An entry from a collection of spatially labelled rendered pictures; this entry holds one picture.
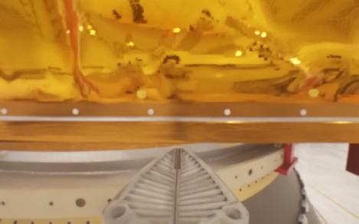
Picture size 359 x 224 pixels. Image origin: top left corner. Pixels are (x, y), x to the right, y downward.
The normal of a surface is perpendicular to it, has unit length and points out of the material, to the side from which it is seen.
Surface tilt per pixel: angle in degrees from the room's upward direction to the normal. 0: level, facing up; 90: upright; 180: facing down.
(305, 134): 90
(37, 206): 90
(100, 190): 90
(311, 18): 90
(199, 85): 127
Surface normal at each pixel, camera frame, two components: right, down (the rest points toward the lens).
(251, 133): -0.01, 0.10
